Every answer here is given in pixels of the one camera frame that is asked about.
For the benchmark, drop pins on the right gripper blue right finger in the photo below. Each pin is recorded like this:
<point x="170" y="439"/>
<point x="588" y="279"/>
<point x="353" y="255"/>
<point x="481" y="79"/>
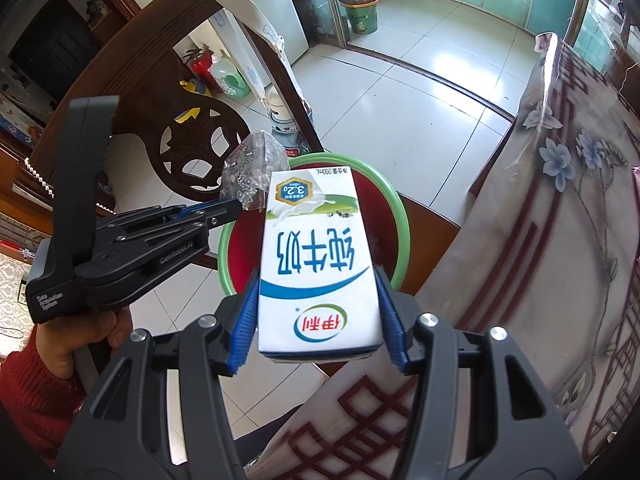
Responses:
<point x="392" y="328"/>

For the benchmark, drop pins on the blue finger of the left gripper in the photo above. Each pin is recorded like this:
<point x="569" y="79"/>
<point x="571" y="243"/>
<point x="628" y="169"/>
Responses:
<point x="213" y="223"/>
<point x="219" y="209"/>

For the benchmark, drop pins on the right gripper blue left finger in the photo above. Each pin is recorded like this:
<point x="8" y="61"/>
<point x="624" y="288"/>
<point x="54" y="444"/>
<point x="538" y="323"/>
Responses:
<point x="244" y="323"/>

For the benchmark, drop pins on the clear plastic cup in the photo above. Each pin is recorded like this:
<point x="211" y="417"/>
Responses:
<point x="247" y="170"/>

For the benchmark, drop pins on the blue white milk carton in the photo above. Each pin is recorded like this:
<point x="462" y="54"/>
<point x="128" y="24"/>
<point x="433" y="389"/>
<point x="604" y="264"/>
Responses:
<point x="317" y="293"/>

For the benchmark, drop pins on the red sleeve left forearm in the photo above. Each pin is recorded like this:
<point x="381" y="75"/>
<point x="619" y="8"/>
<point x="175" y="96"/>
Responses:
<point x="41" y="405"/>

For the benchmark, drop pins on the green kitchen trash bin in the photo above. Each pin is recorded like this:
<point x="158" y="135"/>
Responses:
<point x="362" y="15"/>

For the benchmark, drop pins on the person's left hand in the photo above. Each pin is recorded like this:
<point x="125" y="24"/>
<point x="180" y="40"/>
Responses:
<point x="56" y="340"/>

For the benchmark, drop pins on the dark wooden chair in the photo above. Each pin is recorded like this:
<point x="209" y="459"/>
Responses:
<point x="176" y="126"/>

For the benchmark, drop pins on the white kettle on floor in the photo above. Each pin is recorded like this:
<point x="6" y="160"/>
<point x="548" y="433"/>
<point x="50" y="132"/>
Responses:
<point x="283" y="125"/>

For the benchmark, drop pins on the green detergent jug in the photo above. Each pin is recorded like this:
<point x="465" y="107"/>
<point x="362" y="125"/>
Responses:
<point x="227" y="76"/>

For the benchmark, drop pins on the floral table cloth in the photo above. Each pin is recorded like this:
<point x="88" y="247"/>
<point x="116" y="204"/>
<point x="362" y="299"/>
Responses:
<point x="532" y="370"/>

